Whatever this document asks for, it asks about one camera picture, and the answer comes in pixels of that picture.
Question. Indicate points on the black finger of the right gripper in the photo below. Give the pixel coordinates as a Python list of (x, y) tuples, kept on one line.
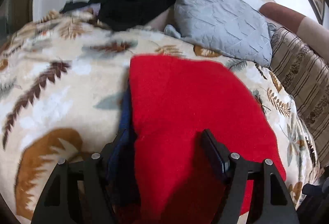
[(314, 208)]

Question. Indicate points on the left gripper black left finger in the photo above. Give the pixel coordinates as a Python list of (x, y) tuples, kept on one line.
[(77, 192)]

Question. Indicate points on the red and blue knit sweater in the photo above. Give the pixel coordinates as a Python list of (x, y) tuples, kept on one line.
[(163, 173)]

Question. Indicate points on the cream leaf-print fleece blanket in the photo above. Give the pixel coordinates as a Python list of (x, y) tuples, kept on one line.
[(62, 81)]

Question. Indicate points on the brown striped patterned quilt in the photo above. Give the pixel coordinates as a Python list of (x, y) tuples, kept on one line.
[(304, 75)]

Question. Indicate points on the brown and beige bolster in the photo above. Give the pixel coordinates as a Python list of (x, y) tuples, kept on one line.
[(312, 33)]

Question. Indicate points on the purple cloth under black pile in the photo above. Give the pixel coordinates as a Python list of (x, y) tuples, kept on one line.
[(95, 8)]

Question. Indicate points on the grey quilted pillow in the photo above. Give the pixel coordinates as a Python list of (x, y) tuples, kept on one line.
[(230, 27)]

